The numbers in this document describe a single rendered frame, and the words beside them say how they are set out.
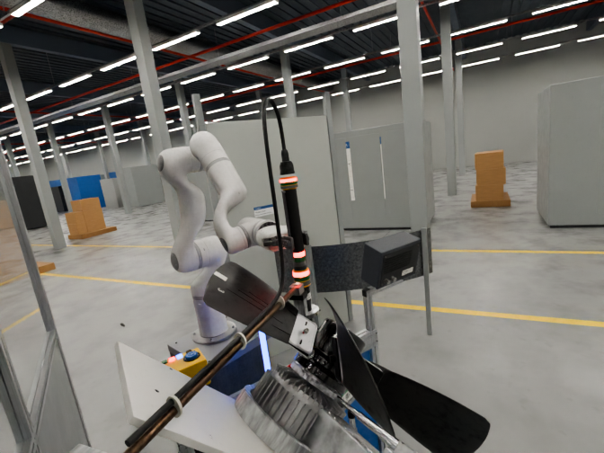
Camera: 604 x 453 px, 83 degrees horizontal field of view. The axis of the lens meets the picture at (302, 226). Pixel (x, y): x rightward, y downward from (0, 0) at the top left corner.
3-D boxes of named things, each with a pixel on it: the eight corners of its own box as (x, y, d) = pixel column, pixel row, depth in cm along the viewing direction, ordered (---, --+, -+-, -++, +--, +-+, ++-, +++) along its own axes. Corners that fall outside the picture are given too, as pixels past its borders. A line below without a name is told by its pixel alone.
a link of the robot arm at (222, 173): (185, 168, 106) (230, 250, 98) (232, 155, 113) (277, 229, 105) (185, 184, 113) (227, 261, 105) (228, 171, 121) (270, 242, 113)
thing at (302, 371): (349, 408, 80) (353, 401, 81) (312, 386, 74) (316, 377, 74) (315, 380, 92) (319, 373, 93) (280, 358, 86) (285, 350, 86)
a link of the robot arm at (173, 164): (217, 267, 144) (181, 280, 133) (202, 259, 152) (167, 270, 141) (206, 146, 127) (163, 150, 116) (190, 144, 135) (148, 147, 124)
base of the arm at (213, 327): (183, 338, 149) (174, 299, 145) (218, 319, 163) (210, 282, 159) (209, 349, 137) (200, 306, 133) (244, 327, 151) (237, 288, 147)
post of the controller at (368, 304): (370, 332, 154) (366, 290, 150) (365, 329, 157) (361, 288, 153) (375, 329, 156) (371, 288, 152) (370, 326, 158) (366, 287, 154)
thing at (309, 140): (243, 370, 283) (192, 93, 240) (241, 368, 287) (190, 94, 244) (353, 319, 344) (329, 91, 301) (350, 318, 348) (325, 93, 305)
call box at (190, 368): (162, 411, 104) (154, 380, 102) (155, 394, 113) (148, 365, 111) (212, 386, 112) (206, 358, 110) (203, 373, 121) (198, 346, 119)
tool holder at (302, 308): (311, 324, 85) (306, 288, 83) (286, 323, 88) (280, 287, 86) (323, 308, 93) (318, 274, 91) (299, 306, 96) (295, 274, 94)
